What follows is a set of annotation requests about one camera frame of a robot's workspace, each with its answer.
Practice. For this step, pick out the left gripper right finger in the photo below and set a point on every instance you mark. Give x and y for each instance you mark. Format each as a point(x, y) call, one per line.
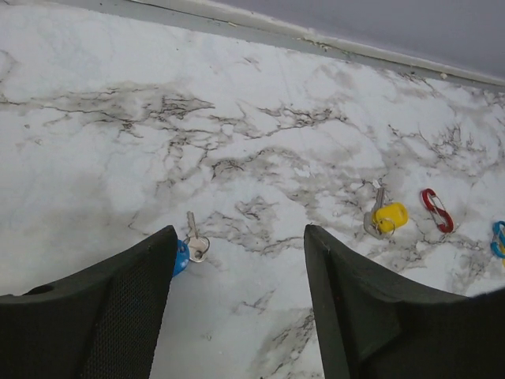
point(373, 323)

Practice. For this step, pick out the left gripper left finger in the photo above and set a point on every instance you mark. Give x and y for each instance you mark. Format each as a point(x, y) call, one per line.
point(100, 322)

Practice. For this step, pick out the blue tag key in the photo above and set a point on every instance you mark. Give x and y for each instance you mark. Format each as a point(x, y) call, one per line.
point(193, 249)

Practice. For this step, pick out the blue S carabiner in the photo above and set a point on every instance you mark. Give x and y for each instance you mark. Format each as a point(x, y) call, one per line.
point(497, 243)

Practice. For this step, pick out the yellow tag key far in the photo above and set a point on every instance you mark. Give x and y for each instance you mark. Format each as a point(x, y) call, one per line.
point(384, 219)

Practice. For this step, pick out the dark red S carabiner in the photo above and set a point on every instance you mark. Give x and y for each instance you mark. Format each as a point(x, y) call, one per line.
point(437, 210)

